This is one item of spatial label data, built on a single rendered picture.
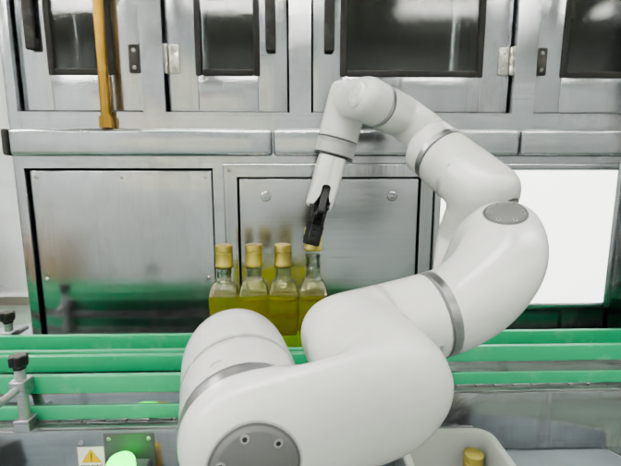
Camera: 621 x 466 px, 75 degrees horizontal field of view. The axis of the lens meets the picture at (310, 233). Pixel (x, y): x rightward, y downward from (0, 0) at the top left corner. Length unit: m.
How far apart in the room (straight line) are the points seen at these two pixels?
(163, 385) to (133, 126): 0.55
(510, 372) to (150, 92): 0.95
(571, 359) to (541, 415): 0.13
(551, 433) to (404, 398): 0.74
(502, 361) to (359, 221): 0.40
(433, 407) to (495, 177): 0.32
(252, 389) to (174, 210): 0.75
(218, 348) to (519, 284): 0.27
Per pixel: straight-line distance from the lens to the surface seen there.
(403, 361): 0.29
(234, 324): 0.35
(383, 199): 0.93
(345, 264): 0.94
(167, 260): 1.02
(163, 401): 0.80
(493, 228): 0.44
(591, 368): 1.02
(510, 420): 0.97
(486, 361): 0.91
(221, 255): 0.80
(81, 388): 0.83
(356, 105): 0.69
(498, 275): 0.41
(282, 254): 0.79
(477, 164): 0.56
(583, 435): 1.06
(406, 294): 0.38
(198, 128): 0.96
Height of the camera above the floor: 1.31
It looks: 9 degrees down
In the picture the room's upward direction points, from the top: straight up
